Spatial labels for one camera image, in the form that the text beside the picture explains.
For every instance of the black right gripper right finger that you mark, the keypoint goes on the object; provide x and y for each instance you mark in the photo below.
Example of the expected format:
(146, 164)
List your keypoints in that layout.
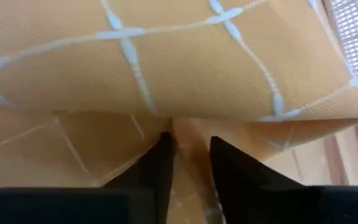
(253, 193)

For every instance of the yellow checked towel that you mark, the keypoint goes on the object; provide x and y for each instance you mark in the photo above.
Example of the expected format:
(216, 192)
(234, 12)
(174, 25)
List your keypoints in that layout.
(197, 77)

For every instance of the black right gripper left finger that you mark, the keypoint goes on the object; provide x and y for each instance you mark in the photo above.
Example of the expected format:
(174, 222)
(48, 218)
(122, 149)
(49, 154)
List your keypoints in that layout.
(141, 193)

